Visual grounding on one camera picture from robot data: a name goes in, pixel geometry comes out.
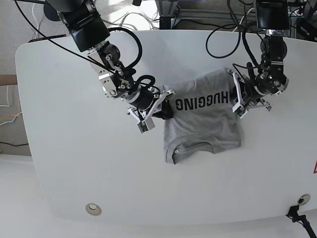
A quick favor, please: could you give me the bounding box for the black clamp with cable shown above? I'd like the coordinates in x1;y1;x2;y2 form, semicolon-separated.
286;205;317;238

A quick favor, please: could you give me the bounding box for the aluminium frame rail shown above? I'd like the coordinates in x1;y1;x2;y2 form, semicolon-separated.
155;0;258;20

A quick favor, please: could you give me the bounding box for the flat black device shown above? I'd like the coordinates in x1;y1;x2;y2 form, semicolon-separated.
28;34;67;43

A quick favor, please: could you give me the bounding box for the white cable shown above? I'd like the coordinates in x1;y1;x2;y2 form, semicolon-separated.
237;7;257;27

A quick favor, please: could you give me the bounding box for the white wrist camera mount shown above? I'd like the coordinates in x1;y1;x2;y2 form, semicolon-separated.
227;69;271;119
122;89;175;133

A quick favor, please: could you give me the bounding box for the right table cable grommet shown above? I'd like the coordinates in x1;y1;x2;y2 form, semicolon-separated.
297;194;310;206

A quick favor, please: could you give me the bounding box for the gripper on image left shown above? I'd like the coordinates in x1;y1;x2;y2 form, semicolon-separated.
128;88;173;119

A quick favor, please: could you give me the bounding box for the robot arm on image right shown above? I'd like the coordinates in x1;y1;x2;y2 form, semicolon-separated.
230;0;290;104

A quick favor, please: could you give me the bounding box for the table cable grommet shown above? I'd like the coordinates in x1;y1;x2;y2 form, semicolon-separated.
297;194;310;206
85;203;102;216

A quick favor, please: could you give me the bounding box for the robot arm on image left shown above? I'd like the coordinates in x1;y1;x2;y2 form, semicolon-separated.
48;0;173;120

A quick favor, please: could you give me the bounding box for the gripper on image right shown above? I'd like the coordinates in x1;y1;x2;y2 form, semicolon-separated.
230;81;260;104

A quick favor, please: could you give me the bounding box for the wooden board edge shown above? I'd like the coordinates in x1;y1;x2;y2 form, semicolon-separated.
0;74;17;86

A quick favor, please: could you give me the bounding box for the grey T-shirt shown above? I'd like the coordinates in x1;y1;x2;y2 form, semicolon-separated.
162;68;242;165

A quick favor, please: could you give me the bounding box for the round black stand base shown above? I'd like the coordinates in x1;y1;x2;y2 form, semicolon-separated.
43;5;60;22

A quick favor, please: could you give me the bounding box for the left table cable grommet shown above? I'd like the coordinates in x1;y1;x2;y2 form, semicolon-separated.
85;203;102;216

